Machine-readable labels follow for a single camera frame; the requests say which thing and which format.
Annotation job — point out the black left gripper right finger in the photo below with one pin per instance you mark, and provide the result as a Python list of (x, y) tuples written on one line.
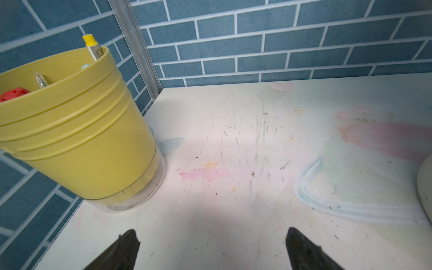
[(305, 255)]

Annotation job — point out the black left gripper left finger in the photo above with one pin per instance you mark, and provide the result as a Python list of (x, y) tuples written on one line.
[(120, 255)]

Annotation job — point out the yellow plastic pen cup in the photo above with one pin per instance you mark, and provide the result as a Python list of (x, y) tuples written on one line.
[(84, 130)]

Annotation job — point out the cream waste bin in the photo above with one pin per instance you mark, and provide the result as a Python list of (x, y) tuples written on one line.
[(424, 186)]

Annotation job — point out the clear pen in cup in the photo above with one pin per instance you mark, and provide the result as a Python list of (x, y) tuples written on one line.
[(41, 80)]

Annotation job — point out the red object in cup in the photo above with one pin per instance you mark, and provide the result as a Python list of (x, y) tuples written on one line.
[(12, 94)]

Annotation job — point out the yellow capped marker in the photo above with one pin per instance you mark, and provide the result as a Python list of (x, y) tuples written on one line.
[(93, 46)]

